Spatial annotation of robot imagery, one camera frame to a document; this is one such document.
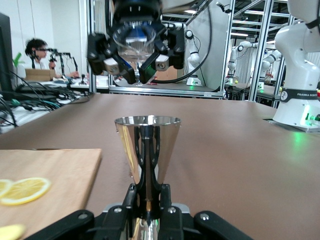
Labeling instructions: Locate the aluminium frame enclosure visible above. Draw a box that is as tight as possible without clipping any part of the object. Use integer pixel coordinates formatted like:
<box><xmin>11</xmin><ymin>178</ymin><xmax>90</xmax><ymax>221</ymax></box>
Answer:
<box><xmin>79</xmin><ymin>0</ymin><xmax>235</xmax><ymax>100</ymax></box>

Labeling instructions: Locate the small cardboard box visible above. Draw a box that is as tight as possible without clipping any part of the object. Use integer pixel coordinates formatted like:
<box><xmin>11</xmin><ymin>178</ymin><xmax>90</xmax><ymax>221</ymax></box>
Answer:
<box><xmin>24</xmin><ymin>68</ymin><xmax>56</xmax><ymax>81</ymax></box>

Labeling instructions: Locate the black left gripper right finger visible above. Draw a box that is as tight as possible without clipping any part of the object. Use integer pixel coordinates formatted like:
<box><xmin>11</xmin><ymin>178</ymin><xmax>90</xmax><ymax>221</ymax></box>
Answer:
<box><xmin>159</xmin><ymin>184</ymin><xmax>253</xmax><ymax>240</ymax></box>

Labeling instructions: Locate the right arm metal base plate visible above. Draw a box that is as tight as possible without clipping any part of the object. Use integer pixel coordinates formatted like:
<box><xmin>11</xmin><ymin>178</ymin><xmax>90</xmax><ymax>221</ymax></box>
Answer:
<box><xmin>263</xmin><ymin>117</ymin><xmax>320</xmax><ymax>133</ymax></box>

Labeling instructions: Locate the black computer monitor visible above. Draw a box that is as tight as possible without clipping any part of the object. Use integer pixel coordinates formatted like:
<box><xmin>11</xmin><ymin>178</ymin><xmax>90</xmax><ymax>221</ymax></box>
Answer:
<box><xmin>0</xmin><ymin>12</ymin><xmax>14</xmax><ymax>93</ymax></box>

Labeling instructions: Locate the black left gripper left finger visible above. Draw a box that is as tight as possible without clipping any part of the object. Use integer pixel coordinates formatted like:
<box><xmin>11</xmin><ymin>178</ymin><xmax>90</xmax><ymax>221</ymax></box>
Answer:
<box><xmin>24</xmin><ymin>184</ymin><xmax>137</xmax><ymax>240</ymax></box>

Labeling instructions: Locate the tangle of black cables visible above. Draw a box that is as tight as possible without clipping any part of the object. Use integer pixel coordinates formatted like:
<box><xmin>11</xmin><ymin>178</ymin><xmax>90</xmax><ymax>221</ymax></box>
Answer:
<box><xmin>0</xmin><ymin>82</ymin><xmax>91</xmax><ymax>133</ymax></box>

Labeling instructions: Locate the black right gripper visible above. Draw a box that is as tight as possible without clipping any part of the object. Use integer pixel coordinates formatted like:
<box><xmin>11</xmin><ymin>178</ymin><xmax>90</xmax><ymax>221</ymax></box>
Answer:
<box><xmin>87</xmin><ymin>0</ymin><xmax>186</xmax><ymax>85</ymax></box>

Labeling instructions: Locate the dark haired seated person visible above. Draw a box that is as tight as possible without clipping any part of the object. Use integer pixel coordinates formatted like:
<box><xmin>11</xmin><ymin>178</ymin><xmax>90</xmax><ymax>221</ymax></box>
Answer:
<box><xmin>24</xmin><ymin>37</ymin><xmax>63</xmax><ymax>79</ymax></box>

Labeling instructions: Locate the steel jigger measuring cup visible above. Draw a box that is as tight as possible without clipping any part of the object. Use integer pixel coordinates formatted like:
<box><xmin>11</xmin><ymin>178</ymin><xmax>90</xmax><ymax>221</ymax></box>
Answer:
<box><xmin>114</xmin><ymin>115</ymin><xmax>182</xmax><ymax>240</ymax></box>

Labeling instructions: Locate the brown table cover sheet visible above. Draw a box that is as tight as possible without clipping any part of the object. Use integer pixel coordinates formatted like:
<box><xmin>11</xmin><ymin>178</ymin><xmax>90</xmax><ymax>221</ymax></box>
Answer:
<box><xmin>0</xmin><ymin>92</ymin><xmax>320</xmax><ymax>240</ymax></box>

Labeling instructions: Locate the wooden cutting board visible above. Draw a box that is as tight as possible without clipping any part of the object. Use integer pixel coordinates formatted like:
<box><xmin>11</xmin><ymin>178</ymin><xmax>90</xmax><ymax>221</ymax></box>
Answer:
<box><xmin>0</xmin><ymin>148</ymin><xmax>103</xmax><ymax>240</ymax></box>

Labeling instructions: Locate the large cardboard box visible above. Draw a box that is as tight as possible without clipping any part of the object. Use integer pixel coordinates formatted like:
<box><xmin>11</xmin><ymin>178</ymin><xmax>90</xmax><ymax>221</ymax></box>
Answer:
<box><xmin>159</xmin><ymin>65</ymin><xmax>179</xmax><ymax>81</ymax></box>

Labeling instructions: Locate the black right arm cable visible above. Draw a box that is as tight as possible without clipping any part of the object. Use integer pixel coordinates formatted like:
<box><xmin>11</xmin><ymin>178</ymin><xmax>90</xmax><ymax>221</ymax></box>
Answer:
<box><xmin>151</xmin><ymin>0</ymin><xmax>214</xmax><ymax>84</ymax></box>

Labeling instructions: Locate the small clear glass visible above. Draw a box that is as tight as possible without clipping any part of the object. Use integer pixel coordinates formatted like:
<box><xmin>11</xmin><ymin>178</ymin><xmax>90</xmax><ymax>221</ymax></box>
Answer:
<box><xmin>112</xmin><ymin>22</ymin><xmax>157</xmax><ymax>87</ymax></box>

